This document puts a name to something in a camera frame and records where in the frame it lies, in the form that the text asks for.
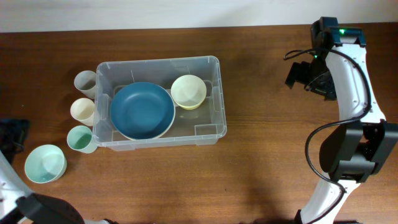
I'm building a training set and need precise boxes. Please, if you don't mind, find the mint green small bowl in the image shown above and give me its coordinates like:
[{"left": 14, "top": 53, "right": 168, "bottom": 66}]
[{"left": 24, "top": 144, "right": 67, "bottom": 184}]

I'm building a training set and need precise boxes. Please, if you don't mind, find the grey plastic cup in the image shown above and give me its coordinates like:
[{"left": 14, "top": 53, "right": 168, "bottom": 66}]
[{"left": 74, "top": 70, "right": 97, "bottom": 99}]

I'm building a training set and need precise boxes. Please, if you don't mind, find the white small bowl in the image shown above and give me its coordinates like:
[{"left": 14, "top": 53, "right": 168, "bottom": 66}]
[{"left": 170, "top": 75, "right": 207, "bottom": 99}]

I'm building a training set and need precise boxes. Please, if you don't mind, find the yellow small bowl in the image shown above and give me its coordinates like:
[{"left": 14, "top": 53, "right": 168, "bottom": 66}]
[{"left": 174, "top": 97, "right": 205, "bottom": 110}]

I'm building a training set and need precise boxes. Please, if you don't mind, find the dark blue plate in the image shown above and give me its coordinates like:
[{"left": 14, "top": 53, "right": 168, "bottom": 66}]
[{"left": 110, "top": 82, "right": 176, "bottom": 140}]

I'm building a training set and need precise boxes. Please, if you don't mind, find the clear plastic storage container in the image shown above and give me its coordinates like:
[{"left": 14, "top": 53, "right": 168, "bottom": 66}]
[{"left": 93, "top": 55, "right": 227, "bottom": 151}]

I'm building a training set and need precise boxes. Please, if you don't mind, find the beige plate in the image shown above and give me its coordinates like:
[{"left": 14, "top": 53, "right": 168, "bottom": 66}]
[{"left": 119, "top": 91, "right": 176, "bottom": 140}]

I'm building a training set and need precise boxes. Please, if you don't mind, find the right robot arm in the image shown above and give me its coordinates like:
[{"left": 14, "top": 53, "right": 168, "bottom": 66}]
[{"left": 284, "top": 17, "right": 397, "bottom": 223}]

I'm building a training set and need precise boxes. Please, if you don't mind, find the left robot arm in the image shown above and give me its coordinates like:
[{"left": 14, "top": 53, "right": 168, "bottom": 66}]
[{"left": 1, "top": 119, "right": 113, "bottom": 224}]

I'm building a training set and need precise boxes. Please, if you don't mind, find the mint green plastic cup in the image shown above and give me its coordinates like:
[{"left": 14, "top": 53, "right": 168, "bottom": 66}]
[{"left": 67, "top": 126, "right": 98, "bottom": 154}]

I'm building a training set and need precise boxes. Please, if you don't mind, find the cream plastic cup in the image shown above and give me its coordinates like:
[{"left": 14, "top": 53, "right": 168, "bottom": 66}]
[{"left": 70, "top": 98, "right": 95, "bottom": 126}]

